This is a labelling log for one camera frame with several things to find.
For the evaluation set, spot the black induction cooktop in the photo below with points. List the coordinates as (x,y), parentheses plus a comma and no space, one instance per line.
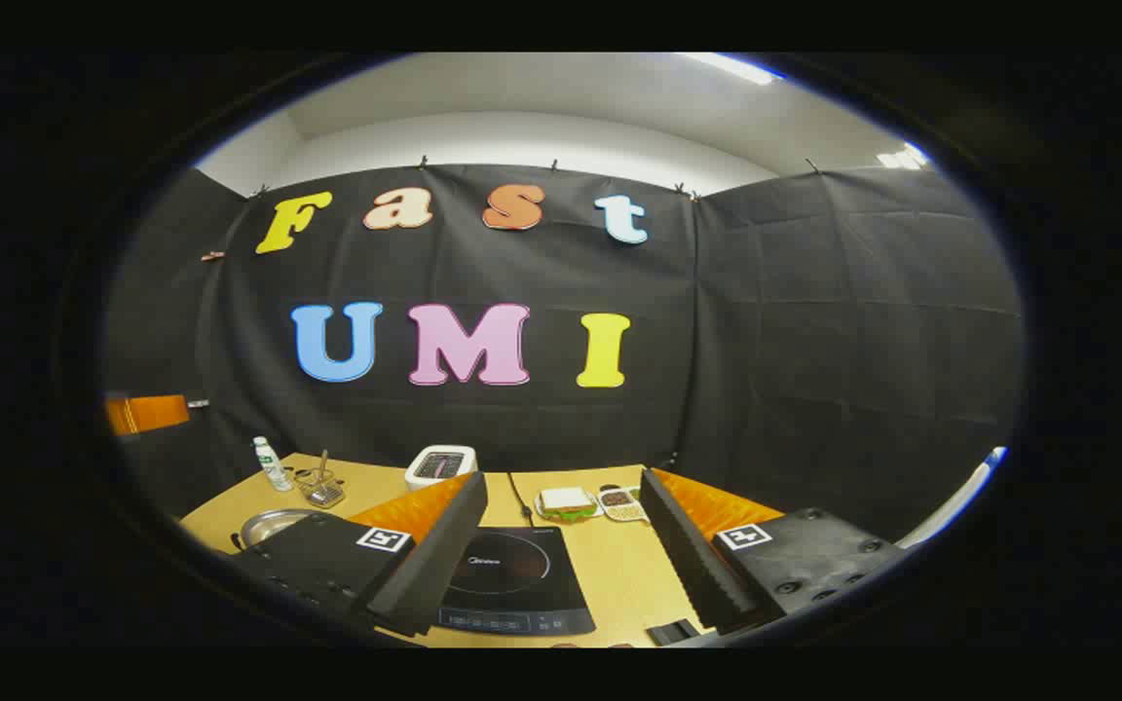
(512,574)

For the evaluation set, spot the stainless steel pot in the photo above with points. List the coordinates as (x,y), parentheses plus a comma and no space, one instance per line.
(274,526)

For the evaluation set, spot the white divided bean dish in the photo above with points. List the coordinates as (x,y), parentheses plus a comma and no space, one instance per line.
(621,503)

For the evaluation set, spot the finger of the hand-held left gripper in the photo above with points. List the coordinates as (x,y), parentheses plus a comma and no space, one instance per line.
(147,414)

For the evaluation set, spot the white bottle green label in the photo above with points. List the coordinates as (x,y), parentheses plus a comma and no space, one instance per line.
(273,467)

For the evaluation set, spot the sandwich with lettuce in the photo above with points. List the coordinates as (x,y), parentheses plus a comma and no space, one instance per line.
(566,501)

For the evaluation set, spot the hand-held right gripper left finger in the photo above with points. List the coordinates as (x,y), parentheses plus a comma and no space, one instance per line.
(434,565)

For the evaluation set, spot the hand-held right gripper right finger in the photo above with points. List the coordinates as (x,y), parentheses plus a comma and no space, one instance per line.
(683,555)

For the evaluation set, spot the white toaster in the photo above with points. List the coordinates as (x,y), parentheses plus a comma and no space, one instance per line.
(439,467)

